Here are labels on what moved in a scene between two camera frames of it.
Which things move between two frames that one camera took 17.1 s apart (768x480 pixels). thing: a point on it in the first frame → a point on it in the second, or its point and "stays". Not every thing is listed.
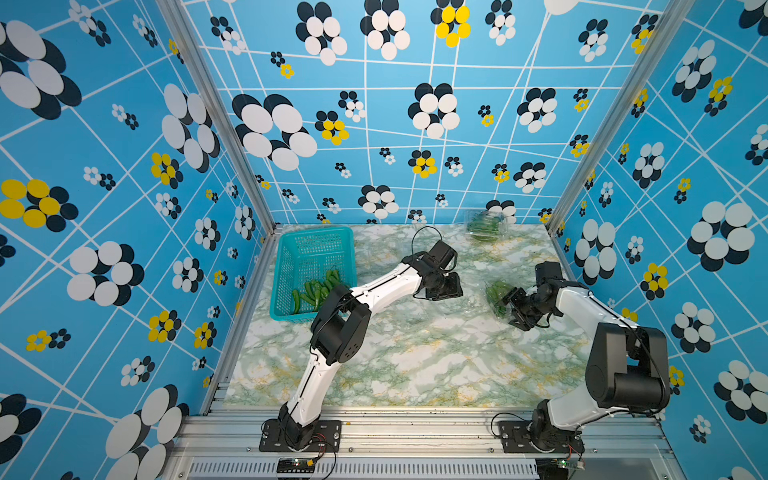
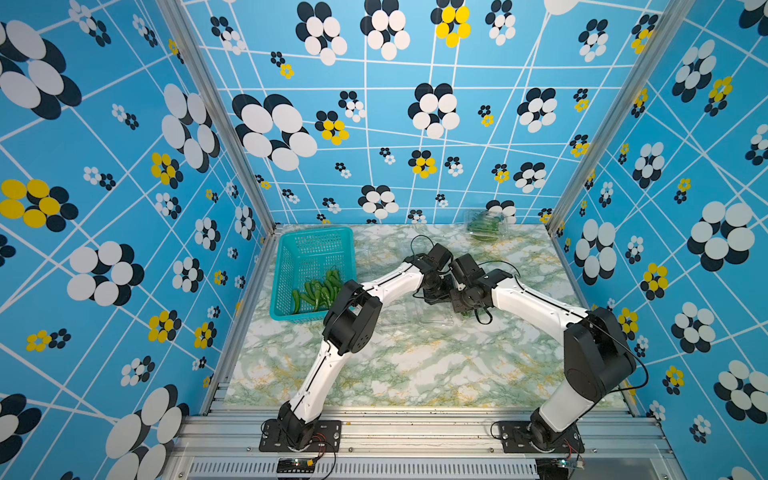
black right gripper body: x=525 y=308 → x=459 y=299
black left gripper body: x=445 y=286 stays
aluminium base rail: x=425 y=442 stays
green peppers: x=314 y=292 stays
